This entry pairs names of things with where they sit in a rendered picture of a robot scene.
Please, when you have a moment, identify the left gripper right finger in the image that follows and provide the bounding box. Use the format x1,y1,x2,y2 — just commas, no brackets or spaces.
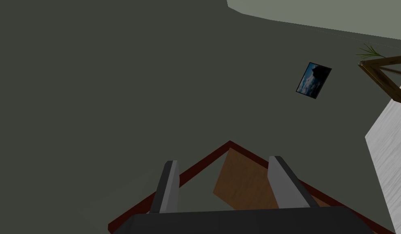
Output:
267,156,320,209

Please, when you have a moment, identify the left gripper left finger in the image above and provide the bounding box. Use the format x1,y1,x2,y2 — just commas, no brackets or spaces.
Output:
150,160,180,215

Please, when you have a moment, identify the brown door leaf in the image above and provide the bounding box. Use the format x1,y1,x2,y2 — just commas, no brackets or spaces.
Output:
212,147,331,210

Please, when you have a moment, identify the white wooden cabinet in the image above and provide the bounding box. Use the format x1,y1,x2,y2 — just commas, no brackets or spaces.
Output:
364,78,401,234

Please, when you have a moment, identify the blue sky picture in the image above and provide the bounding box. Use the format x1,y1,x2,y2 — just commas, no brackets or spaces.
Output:
295,62,333,100

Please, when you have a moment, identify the brown wooden shelf with plant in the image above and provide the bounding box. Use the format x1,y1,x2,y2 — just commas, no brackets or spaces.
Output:
355,43,401,111

